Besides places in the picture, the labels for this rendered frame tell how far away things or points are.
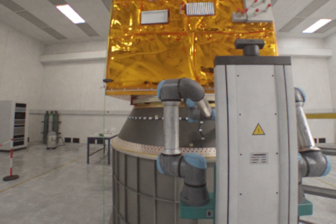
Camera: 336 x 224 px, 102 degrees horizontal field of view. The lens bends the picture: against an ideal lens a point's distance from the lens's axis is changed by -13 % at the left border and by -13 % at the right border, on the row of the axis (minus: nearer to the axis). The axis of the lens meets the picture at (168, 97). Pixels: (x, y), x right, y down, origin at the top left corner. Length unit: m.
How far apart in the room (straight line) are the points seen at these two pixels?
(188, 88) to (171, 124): 0.21
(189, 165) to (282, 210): 0.43
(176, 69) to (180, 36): 0.38
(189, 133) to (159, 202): 0.67
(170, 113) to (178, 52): 1.03
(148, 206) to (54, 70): 9.00
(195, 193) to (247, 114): 0.45
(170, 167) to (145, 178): 0.75
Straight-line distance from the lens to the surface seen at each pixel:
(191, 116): 1.19
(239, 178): 0.75
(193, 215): 0.90
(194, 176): 0.84
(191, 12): 2.04
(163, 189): 1.55
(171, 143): 0.86
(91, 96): 8.35
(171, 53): 1.76
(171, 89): 0.84
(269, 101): 0.77
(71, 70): 9.25
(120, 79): 1.81
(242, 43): 0.80
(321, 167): 1.09
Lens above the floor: 1.53
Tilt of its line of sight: 6 degrees up
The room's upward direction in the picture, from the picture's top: straight up
